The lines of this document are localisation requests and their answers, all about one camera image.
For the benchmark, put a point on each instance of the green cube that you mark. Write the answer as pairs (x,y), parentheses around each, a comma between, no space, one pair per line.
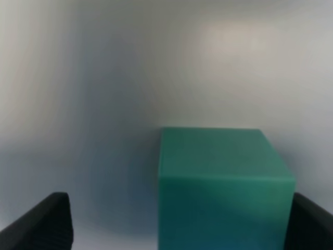
(222,189)

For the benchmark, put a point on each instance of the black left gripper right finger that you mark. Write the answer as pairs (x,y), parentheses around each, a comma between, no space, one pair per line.
(309,227)

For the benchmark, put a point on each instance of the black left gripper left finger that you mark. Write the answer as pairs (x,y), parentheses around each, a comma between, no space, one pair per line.
(48,225)

